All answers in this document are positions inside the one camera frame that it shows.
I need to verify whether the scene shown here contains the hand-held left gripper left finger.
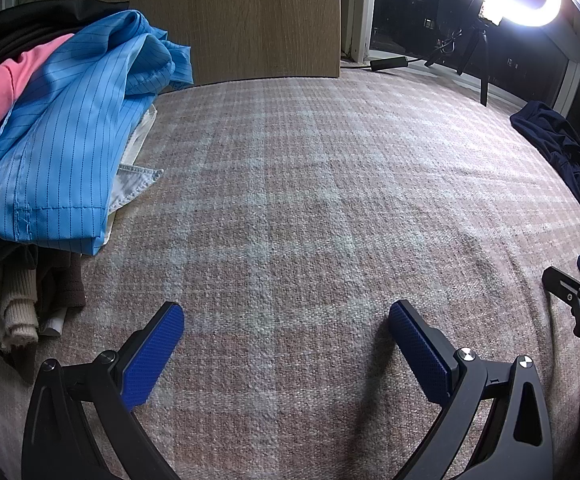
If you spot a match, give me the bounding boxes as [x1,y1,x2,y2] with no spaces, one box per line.
[21,301,185,480]

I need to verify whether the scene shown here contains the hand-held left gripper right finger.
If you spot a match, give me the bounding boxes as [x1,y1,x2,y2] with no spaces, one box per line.
[389,300,554,480]

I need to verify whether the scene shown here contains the navy blue t-shirt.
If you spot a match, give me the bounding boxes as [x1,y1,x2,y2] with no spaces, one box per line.
[510,101,580,237]

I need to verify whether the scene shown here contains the brown cloth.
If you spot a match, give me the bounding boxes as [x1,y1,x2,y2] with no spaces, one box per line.
[34,249,89,322]

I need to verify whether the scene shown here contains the white denim garment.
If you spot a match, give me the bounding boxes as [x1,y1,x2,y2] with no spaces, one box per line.
[106,105,165,240]

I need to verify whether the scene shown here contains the pink plaid blanket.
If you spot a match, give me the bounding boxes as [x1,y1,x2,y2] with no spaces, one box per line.
[0,67,580,480]

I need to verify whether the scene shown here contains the black tripod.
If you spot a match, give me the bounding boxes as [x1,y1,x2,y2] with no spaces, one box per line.
[424,24,493,107]

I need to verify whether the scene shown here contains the light blue striped garment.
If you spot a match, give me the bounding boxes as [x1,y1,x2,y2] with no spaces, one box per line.
[0,9,193,257]

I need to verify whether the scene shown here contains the light wooden board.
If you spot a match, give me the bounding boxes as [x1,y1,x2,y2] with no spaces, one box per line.
[17,0,341,89]

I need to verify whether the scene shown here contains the black garment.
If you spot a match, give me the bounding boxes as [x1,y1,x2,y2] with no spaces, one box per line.
[0,0,131,82]

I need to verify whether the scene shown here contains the white window frame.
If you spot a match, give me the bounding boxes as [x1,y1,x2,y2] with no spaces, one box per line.
[341,0,379,62]

